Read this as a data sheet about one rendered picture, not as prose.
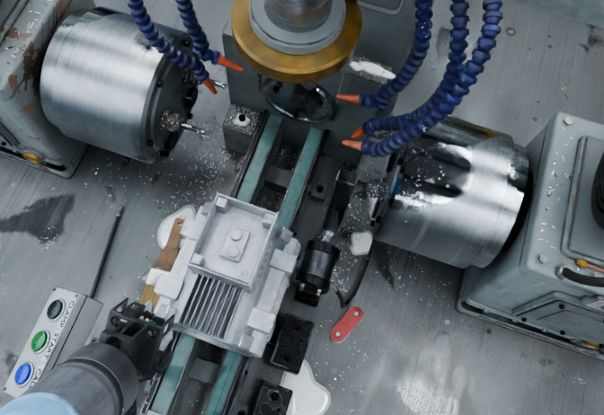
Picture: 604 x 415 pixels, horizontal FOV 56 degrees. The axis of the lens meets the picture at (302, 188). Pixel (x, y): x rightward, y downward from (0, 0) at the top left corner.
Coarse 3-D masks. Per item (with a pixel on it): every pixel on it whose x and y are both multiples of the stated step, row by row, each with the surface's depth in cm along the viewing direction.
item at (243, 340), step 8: (208, 208) 93; (280, 232) 92; (288, 232) 93; (280, 240) 92; (288, 240) 93; (160, 312) 88; (168, 312) 87; (176, 312) 88; (240, 336) 86; (248, 336) 87; (232, 344) 86; (240, 344) 86; (248, 344) 87
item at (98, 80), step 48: (48, 48) 96; (96, 48) 94; (144, 48) 95; (192, 48) 106; (48, 96) 98; (96, 96) 94; (144, 96) 93; (192, 96) 112; (96, 144) 103; (144, 144) 98
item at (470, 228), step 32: (448, 128) 93; (480, 128) 96; (416, 160) 90; (448, 160) 90; (480, 160) 91; (512, 160) 91; (384, 192) 97; (416, 192) 90; (448, 192) 90; (480, 192) 89; (512, 192) 90; (384, 224) 94; (416, 224) 92; (448, 224) 91; (480, 224) 90; (512, 224) 90; (448, 256) 96; (480, 256) 95
